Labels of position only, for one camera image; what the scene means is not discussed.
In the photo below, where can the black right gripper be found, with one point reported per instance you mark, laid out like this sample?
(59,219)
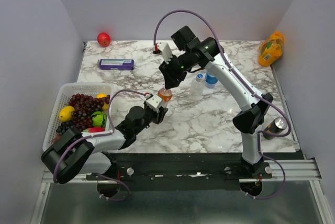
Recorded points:
(170,77)

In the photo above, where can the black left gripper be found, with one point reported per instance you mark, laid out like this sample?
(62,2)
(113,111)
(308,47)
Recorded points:
(159,115)

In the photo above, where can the orange drink bottle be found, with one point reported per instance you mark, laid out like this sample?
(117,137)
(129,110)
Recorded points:
(165,94)

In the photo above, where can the clear bottle blue label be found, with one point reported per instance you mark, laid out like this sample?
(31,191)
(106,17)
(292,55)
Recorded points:
(210,80)

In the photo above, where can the blue white bottle cap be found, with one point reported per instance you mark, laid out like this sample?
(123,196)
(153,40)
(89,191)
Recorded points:
(199,76)

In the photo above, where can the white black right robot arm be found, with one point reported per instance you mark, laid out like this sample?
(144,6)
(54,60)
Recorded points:
(209,55)

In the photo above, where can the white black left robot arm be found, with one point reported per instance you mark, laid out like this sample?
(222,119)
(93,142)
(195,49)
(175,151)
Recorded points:
(71,153)

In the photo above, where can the yellow lemon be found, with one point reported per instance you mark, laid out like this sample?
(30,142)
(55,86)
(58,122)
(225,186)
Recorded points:
(103,101)
(65,113)

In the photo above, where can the green toy fruit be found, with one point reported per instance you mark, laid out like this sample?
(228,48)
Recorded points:
(99,119)

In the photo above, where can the red toy fruit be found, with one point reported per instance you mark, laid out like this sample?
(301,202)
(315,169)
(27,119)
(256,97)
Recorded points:
(94,129)

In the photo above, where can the purple white box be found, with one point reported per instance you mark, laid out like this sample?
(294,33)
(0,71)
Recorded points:
(116,64)

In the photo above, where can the red grape bunch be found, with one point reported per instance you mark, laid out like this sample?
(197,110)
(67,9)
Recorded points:
(84,106)

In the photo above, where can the red apple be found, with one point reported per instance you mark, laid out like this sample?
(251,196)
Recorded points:
(103,39)

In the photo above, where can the white plastic basket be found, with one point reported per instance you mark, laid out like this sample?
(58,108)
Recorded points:
(63,97)

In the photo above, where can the dark grape bunch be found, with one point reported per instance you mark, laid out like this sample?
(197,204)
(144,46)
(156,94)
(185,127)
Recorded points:
(64,126)

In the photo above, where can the yellow snack bag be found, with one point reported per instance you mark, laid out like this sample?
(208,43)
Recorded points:
(271,49)

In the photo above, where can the black gold can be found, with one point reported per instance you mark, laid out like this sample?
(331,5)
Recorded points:
(276,127)

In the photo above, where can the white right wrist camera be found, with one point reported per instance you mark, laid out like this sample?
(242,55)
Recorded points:
(165,50)

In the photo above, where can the black mounting rail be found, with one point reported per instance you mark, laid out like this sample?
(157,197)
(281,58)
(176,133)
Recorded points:
(185,171)

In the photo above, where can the aluminium rail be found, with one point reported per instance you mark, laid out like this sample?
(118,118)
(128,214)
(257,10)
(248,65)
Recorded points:
(295,170)

